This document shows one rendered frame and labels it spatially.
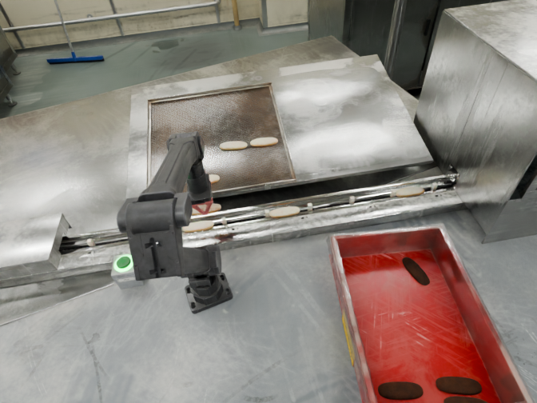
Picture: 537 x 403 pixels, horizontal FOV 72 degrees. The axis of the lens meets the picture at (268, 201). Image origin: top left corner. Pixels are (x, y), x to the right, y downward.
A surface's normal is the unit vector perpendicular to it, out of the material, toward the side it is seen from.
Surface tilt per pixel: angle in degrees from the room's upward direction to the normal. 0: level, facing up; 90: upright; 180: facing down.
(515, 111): 90
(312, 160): 10
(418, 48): 90
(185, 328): 0
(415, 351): 0
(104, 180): 0
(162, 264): 56
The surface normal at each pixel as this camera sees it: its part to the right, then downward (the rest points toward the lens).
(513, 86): -0.99, 0.16
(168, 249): 0.04, 0.22
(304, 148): -0.04, -0.55
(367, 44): 0.13, 0.72
